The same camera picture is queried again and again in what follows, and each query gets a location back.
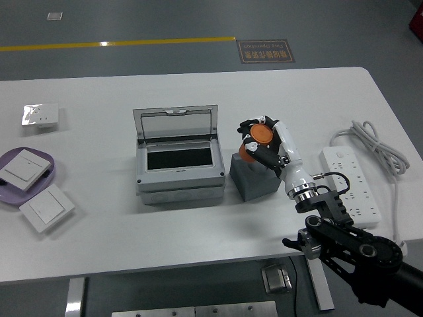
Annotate red object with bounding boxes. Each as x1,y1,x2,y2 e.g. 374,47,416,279
408,5,423,34

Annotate white power strip cord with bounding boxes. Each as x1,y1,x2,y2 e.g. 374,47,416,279
329,120,411,249

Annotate brown floor sign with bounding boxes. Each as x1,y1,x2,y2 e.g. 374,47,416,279
235,39,296,65

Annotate white wall socket in wrap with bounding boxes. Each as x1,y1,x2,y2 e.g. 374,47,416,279
21,103,60,129

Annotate grey metal base plate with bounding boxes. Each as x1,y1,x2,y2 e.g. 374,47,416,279
194,300,279,317
111,306,196,317

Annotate white wall switch panel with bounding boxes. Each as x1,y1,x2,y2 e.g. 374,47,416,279
0,149,55,192
19,183,76,233

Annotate yellow floor tape line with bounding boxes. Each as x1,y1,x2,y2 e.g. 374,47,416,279
0,36,237,53

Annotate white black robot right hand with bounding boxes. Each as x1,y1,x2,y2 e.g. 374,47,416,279
237,115,315,198

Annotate metal floor outlet box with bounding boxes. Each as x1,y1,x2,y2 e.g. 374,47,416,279
260,263,294,295

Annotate grey junction box clear lid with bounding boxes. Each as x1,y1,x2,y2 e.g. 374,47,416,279
132,104,227,207

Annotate purple plastic tray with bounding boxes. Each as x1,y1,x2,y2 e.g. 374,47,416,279
0,147,57,207

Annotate orange cylinder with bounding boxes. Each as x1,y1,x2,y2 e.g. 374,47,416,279
239,123,276,163

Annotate grey cube with round hole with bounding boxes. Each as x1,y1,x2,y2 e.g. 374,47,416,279
229,152,286,202

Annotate black floor cable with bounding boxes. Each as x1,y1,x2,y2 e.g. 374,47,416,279
288,256,299,317

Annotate white table leg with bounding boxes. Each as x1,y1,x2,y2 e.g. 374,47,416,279
305,258,336,312
64,277,87,317

